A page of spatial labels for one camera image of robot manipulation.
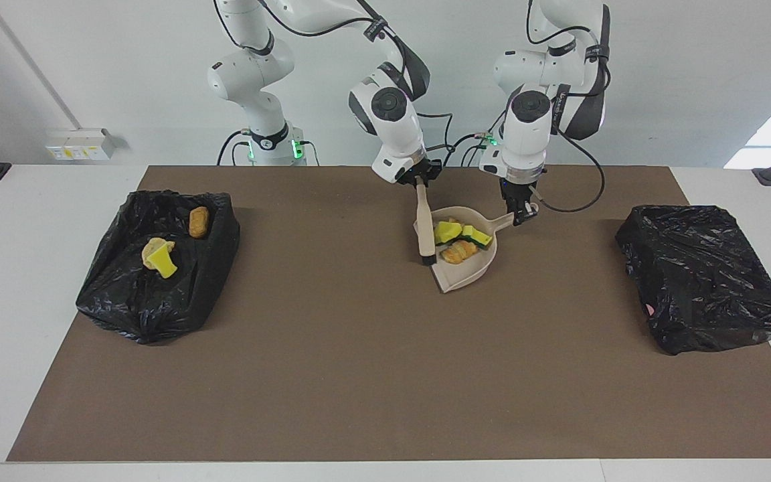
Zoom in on beige hand brush black bristles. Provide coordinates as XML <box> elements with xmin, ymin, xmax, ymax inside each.
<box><xmin>415</xmin><ymin>181</ymin><xmax>438</xmax><ymax>266</ymax></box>

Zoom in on beige plastic dustpan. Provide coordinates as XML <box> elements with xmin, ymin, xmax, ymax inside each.
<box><xmin>414</xmin><ymin>206</ymin><xmax>517</xmax><ymax>294</ymax></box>

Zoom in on brown croquette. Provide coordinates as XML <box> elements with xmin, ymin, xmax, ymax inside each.
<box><xmin>189</xmin><ymin>206</ymin><xmax>211</xmax><ymax>240</ymax></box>

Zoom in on yellow sponge wedge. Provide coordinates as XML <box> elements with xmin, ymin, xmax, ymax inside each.
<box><xmin>145</xmin><ymin>243</ymin><xmax>177</xmax><ymax>278</ymax></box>

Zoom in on pale bread piece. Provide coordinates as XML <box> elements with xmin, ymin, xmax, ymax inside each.
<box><xmin>143</xmin><ymin>237</ymin><xmax>175</xmax><ymax>270</ymax></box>

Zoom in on black bagged bin pink patch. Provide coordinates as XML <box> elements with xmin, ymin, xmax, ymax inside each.
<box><xmin>614</xmin><ymin>204</ymin><xmax>771</xmax><ymax>356</ymax></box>

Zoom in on open black bag trash bin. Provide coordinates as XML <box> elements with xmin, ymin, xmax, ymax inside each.
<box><xmin>76</xmin><ymin>189</ymin><xmax>242</xmax><ymax>345</ymax></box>

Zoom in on brown table mat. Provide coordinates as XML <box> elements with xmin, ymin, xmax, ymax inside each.
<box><xmin>6</xmin><ymin>165</ymin><xmax>771</xmax><ymax>463</ymax></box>

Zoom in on left arm base cable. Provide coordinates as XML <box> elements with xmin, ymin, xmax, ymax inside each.
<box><xmin>442</xmin><ymin>133</ymin><xmax>497</xmax><ymax>167</ymax></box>

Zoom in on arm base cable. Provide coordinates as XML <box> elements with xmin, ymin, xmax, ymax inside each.
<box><xmin>442</xmin><ymin>133</ymin><xmax>497</xmax><ymax>167</ymax></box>
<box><xmin>217</xmin><ymin>129</ymin><xmax>254</xmax><ymax>166</ymax></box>

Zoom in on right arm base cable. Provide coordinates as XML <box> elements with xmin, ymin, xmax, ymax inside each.
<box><xmin>217</xmin><ymin>129</ymin><xmax>254</xmax><ymax>166</ymax></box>

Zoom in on white wall socket box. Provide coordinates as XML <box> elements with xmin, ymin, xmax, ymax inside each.
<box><xmin>46</xmin><ymin>128</ymin><xmax>116</xmax><ymax>161</ymax></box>

